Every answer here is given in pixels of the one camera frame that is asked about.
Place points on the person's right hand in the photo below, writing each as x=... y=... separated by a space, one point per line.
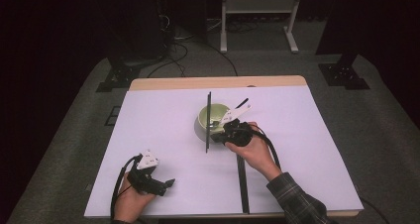
x=256 y=154

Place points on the black stand base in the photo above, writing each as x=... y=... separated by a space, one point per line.
x=343 y=75
x=119 y=75

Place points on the person's left hand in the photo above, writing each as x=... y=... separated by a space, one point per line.
x=130 y=202

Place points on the white metal stand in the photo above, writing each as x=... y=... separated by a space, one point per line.
x=261 y=5

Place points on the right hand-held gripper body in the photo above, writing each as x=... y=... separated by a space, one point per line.
x=237 y=133

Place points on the pale green bowl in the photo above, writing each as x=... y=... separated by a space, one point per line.
x=216 y=111

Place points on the black equipment cabinet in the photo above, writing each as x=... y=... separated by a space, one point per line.
x=138 y=19

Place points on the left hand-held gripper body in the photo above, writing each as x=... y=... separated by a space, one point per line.
x=145 y=181

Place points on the white table sheet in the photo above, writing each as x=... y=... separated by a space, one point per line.
x=158 y=134

